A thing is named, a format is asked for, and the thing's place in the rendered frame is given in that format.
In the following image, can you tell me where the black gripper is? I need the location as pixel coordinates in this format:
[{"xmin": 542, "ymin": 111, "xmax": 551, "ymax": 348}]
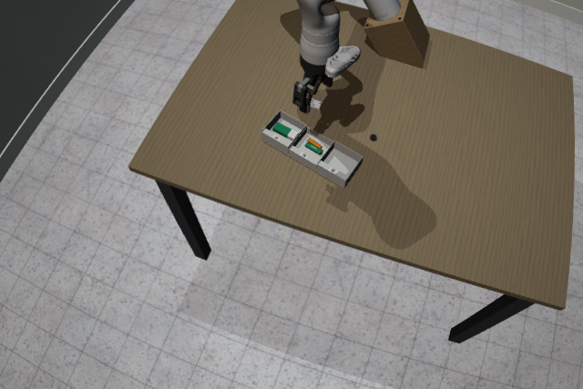
[{"xmin": 292, "ymin": 52, "xmax": 333, "ymax": 114}]

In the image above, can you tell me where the grey three-compartment bin rack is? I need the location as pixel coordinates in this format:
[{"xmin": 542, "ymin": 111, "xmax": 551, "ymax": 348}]
[{"xmin": 261, "ymin": 110, "xmax": 363, "ymax": 189}]

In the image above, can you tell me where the white domino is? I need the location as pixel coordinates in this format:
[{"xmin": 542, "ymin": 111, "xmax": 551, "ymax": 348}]
[{"xmin": 311, "ymin": 99, "xmax": 322, "ymax": 110}]

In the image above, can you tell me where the green battery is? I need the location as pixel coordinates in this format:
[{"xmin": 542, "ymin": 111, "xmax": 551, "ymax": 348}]
[{"xmin": 304, "ymin": 141, "xmax": 323, "ymax": 155}]

